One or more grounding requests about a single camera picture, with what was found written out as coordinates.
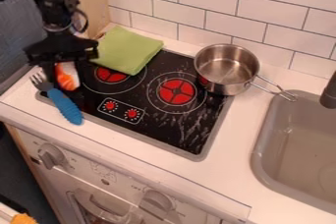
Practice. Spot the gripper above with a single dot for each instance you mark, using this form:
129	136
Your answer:
61	49

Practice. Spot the orange toy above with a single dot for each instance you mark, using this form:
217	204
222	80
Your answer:
66	79

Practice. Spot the green cloth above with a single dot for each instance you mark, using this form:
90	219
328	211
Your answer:
127	49

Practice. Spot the toy stove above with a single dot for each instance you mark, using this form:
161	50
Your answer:
166	110

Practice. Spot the yellow toy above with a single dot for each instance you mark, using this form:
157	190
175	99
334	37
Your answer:
22	219

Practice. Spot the silver pot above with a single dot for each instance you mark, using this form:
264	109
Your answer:
225	69

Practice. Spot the toy sink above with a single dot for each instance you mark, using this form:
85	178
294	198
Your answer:
297	156

